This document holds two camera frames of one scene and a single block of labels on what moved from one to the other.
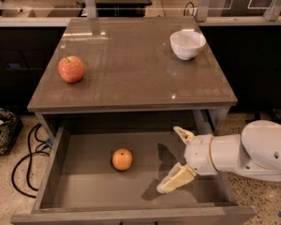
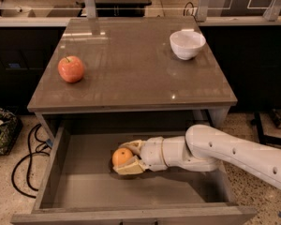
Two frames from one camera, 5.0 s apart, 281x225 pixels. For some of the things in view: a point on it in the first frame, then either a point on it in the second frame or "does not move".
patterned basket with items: (6, 128) does not move
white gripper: (198, 154) to (152, 154)
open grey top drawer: (110, 176) does not move
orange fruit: (122, 159) does not move
